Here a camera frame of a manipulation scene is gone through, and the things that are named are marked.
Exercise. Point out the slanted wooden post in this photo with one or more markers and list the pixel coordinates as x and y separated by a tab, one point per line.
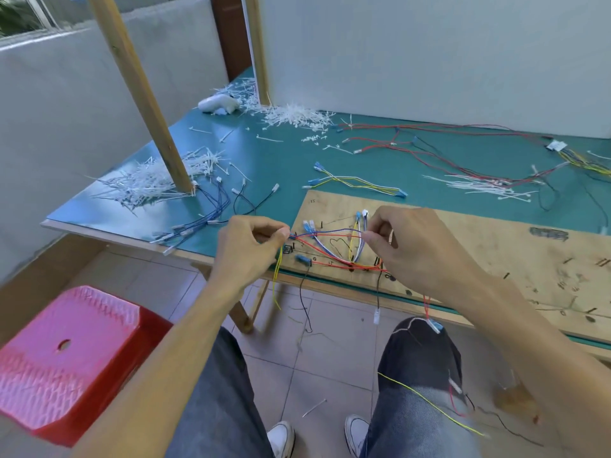
143	95

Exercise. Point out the upright wooden post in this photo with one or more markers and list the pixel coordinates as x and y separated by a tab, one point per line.
257	47

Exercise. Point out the person's white shoe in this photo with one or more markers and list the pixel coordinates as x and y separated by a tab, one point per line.
355	434
282	438

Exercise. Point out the white partition board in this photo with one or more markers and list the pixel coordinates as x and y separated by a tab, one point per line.
429	52

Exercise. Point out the green table mat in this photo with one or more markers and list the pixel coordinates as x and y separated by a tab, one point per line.
286	157

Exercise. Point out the person's left hand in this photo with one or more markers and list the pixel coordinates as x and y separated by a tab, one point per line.
238	255

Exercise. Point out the person's left leg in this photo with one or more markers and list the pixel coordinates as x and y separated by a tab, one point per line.
224	405

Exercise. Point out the window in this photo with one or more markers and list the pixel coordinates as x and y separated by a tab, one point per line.
28	11

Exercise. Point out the person's right hand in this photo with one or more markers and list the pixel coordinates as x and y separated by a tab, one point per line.
420	255

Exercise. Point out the person's right forearm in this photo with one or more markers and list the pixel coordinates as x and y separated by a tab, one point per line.
539	348

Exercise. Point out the person's left white shoe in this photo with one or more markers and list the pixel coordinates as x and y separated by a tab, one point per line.
282	438

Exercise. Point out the white crumpled cloth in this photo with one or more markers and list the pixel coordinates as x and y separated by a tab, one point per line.
218	104

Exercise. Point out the person's leg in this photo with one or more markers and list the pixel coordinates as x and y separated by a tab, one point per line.
224	405
415	376

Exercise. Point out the red plastic stool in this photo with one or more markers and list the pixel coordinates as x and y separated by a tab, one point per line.
71	357

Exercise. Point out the person's right white shoe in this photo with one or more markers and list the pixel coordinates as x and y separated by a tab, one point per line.
355	434

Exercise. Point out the plywood jig board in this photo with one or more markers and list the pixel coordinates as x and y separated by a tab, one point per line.
501	255

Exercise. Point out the person's left forearm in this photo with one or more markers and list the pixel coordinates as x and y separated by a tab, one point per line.
157	362

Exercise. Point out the wooden table leg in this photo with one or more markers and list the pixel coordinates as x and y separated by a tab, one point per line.
241	310

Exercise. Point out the person's right leg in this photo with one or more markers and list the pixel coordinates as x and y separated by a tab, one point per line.
415	376

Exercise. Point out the brown door frame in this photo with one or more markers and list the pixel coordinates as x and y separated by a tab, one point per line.
231	33

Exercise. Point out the person's right thumb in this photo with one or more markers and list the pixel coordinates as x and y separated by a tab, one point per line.
377	239

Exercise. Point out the person's left thumb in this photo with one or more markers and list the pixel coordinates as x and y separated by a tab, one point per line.
273	238

